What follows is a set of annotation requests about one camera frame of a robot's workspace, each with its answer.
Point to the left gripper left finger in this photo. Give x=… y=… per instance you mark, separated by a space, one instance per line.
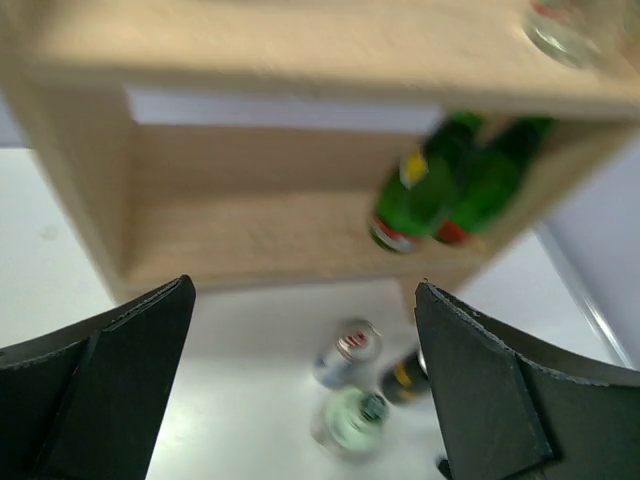
x=87 y=401

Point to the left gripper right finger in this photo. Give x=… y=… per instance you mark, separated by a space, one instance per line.
x=512 y=406

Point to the black can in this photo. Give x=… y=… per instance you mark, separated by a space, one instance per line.
x=406 y=381

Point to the clear bottle green cap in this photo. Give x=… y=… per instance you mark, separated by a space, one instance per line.
x=580 y=34

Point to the wooden two-tier shelf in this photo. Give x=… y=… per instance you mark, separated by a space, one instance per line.
x=243 y=142

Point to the silver can rear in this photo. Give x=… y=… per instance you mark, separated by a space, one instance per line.
x=353 y=346

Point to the green glass bottle left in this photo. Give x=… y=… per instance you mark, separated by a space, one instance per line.
x=416 y=196

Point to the green glass bottle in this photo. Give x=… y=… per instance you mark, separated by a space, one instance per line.
x=496 y=175
x=416 y=196

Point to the green glass bottle right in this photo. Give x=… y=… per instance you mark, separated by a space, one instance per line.
x=496 y=175

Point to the aluminium rail frame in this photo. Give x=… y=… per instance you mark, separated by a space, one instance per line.
x=582 y=297

